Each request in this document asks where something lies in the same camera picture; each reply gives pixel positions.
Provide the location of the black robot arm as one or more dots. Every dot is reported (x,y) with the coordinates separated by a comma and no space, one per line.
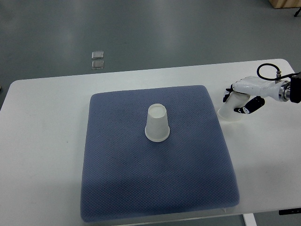
(295,88)

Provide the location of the wooden furniture corner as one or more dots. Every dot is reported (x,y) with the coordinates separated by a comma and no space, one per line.
(276,4)

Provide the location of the blue grey cushion mat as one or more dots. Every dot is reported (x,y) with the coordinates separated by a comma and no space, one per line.
(125,175)

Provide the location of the upper floor socket plate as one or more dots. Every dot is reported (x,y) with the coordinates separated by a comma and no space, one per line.
(97,54)

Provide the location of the black tripod leg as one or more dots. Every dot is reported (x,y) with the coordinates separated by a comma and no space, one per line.
(297,12)

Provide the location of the white paper cup on cushion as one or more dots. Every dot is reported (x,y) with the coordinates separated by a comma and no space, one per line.
(157,128)

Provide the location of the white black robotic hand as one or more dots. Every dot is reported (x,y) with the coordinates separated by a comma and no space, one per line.
(258,89)

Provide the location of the black table control panel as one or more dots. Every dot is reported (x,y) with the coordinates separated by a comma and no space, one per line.
(290,211)

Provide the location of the white paper cup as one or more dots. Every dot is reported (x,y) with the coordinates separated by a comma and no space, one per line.
(157,128)
(235,100)

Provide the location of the white table leg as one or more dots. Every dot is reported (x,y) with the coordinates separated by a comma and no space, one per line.
(249,219)

